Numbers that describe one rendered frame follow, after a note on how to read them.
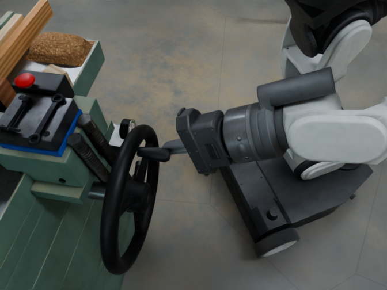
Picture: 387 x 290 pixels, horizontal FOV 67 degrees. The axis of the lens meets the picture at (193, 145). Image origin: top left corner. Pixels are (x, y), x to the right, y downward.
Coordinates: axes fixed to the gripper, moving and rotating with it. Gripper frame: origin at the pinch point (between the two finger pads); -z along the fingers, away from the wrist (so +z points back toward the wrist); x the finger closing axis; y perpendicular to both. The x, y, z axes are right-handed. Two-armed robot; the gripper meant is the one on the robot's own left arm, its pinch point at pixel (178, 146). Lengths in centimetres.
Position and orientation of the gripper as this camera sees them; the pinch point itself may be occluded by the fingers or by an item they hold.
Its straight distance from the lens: 51.8
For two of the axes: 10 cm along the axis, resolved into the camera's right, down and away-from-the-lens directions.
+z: 8.5, -1.5, -5.0
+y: -3.4, 5.8, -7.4
